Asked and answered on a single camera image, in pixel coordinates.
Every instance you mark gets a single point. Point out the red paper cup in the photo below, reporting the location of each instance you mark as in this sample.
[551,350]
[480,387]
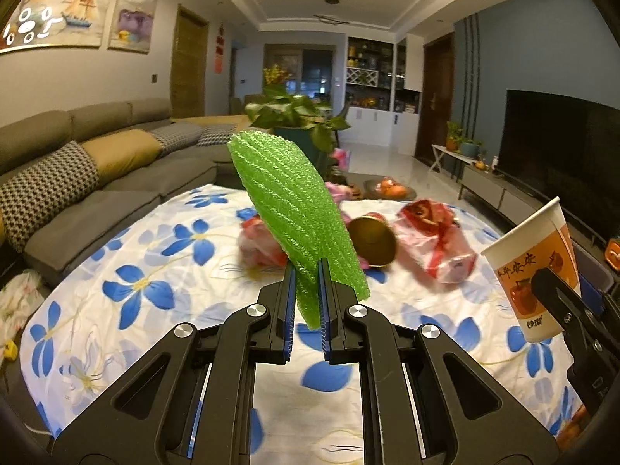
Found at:
[373,242]

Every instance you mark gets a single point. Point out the black flat television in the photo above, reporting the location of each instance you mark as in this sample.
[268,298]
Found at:
[562,155]

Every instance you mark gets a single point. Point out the plant in orange pot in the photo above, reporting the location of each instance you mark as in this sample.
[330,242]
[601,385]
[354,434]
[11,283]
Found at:
[453,141]

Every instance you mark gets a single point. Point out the yellow flowers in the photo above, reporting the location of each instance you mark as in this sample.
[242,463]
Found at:
[273,75]

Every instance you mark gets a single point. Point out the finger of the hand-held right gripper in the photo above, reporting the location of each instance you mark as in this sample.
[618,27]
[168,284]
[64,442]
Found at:
[603,295]
[562,300]

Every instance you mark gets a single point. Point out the teal planter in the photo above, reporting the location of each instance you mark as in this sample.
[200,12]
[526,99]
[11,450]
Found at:
[302,138]

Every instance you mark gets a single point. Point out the floral cloth on floor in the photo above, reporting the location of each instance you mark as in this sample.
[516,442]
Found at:
[19,305]

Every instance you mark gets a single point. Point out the yellow cushion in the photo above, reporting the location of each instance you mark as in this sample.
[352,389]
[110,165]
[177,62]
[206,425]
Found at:
[121,155]

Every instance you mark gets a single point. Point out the pink bag on floor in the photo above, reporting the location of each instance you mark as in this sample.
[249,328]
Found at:
[341,159]

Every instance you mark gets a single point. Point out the pink plastic bag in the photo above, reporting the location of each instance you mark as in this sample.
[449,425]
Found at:
[341,191]

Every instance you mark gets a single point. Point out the grey sofa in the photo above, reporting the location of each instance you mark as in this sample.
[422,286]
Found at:
[97,213]

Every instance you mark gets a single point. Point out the ceiling lamp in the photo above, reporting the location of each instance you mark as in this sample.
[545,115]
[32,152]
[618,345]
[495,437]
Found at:
[330,19]

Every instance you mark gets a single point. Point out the small yellow toy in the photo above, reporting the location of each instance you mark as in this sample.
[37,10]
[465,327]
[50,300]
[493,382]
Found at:
[9,350]

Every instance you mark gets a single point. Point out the red white plastic bag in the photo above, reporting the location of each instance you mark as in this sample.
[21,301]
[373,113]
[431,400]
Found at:
[256,247]
[436,247]

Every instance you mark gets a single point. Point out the small orange gadget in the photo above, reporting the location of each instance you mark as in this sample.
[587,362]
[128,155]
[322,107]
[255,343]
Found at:
[616,252]

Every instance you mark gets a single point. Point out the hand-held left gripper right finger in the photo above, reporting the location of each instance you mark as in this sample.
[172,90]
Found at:
[323,310]

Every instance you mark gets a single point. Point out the white side table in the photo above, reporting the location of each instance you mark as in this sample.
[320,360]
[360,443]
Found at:
[448,152]

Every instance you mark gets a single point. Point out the glass balcony door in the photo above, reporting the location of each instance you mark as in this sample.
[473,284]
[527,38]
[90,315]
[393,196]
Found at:
[315,70]

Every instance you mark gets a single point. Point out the plant in blue pot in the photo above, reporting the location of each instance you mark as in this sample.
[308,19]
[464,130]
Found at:
[471,149]

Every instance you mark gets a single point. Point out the fruit plate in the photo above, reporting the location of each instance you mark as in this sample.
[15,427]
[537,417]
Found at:
[390,189]

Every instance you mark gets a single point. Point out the person's right hand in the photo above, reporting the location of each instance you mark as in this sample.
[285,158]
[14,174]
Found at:
[574,426]

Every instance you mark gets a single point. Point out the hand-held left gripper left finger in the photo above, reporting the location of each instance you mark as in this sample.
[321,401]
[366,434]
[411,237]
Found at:
[289,310]

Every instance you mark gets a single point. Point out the dark coffee table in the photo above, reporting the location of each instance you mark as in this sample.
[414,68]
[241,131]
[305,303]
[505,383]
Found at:
[361,177]

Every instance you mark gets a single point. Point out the large orange paper cup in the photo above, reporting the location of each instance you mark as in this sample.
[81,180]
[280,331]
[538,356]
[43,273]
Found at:
[523,261]

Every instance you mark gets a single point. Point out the dark wooden door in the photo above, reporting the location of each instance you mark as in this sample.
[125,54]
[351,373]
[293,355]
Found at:
[436,97]

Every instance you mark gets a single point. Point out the purple painting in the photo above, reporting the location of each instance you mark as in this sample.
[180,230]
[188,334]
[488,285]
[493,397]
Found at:
[134,14]

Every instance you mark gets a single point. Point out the white display cabinet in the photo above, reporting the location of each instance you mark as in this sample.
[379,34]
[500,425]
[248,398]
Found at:
[373,121]

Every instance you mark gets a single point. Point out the light wooden door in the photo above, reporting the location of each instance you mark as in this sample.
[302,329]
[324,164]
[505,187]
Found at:
[189,63]

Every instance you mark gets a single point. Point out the red wall decorations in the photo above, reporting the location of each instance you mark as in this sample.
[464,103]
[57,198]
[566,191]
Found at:
[220,48]

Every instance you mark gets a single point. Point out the blue floral tablecloth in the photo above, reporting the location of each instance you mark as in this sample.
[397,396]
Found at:
[169,271]

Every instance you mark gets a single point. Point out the yellow sofa blanket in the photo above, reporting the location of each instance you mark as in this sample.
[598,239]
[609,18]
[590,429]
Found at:
[213,122]

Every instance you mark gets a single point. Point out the large houndstooth cushion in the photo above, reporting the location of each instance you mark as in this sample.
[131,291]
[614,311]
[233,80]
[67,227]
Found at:
[43,193]

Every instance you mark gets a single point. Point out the green pothos plant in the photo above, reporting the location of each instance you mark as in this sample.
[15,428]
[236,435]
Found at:
[286,109]

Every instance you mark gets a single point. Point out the green foam net sleeve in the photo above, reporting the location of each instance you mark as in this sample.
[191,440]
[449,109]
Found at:
[290,203]

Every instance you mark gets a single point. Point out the grey television cabinet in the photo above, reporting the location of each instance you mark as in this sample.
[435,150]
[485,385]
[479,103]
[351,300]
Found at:
[489,193]

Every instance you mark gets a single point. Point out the small houndstooth cushion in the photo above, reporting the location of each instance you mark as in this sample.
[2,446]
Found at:
[177,136]
[218,134]

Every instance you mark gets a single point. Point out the sailboat painting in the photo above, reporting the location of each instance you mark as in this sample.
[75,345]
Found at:
[68,9]

